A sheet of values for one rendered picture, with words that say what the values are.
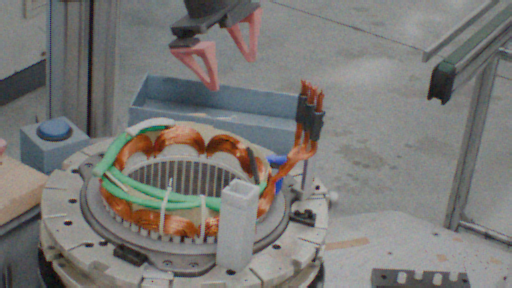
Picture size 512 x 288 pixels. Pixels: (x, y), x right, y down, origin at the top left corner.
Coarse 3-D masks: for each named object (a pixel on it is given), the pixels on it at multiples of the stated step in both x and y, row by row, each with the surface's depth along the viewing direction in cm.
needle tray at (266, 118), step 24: (144, 96) 148; (168, 96) 149; (192, 96) 148; (216, 96) 148; (240, 96) 148; (264, 96) 147; (288, 96) 147; (144, 120) 139; (192, 120) 138; (216, 120) 138; (240, 120) 147; (264, 120) 147; (288, 120) 148; (264, 144) 139; (288, 144) 138
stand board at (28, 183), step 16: (0, 160) 124; (0, 176) 120; (16, 176) 121; (32, 176) 121; (48, 176) 121; (0, 192) 117; (16, 192) 118; (32, 192) 119; (0, 208) 115; (16, 208) 117; (0, 224) 116
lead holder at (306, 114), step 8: (304, 104) 111; (312, 104) 109; (296, 112) 112; (304, 112) 110; (312, 112) 109; (320, 112) 108; (296, 120) 112; (304, 120) 110; (312, 120) 108; (320, 120) 108; (304, 128) 111; (312, 128) 109; (320, 128) 109; (312, 136) 109; (320, 136) 110
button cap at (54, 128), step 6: (48, 120) 137; (54, 120) 137; (60, 120) 138; (42, 126) 136; (48, 126) 136; (54, 126) 136; (60, 126) 136; (66, 126) 137; (42, 132) 135; (48, 132) 135; (54, 132) 135; (60, 132) 135; (66, 132) 136
